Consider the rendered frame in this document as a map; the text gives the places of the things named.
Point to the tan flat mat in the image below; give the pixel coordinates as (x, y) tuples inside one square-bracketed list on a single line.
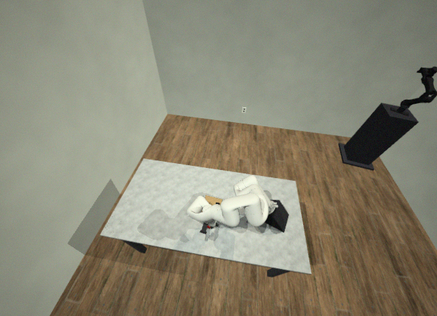
[(213, 200)]

